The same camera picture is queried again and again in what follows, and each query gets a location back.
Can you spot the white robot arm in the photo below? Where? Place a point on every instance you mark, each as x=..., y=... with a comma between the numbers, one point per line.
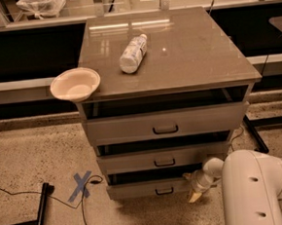
x=251, y=183

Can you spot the white paper bowl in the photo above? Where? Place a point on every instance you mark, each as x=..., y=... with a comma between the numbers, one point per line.
x=75, y=84

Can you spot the black stand leg right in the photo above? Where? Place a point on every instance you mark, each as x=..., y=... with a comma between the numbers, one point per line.
x=261, y=147

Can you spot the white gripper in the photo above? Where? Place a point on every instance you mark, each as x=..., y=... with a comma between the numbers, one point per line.
x=197, y=182

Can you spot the grey drawer cabinet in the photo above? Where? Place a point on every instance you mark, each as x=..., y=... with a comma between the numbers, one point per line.
x=190, y=62

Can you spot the clear plastic water bottle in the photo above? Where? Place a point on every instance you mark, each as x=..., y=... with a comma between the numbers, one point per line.
x=133, y=54

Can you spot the blue tape cross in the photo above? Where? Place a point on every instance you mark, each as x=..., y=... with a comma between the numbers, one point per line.
x=80, y=188

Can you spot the clear plastic bag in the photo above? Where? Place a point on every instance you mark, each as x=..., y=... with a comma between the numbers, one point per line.
x=41, y=9

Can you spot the grey drawer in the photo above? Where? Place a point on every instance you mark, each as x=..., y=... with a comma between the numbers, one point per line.
x=162, y=124
x=148, y=188
x=162, y=158

